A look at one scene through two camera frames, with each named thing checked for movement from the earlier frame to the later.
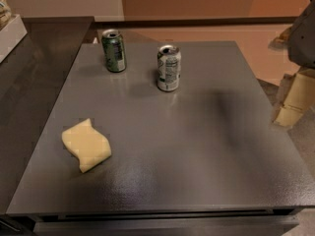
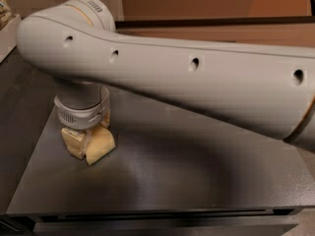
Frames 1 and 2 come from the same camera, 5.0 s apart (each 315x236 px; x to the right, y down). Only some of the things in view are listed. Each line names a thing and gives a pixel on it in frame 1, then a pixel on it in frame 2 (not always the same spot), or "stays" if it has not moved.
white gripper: x=302 y=38 to x=80 y=118
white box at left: x=11 y=35 stays
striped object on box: x=5 y=13 stays
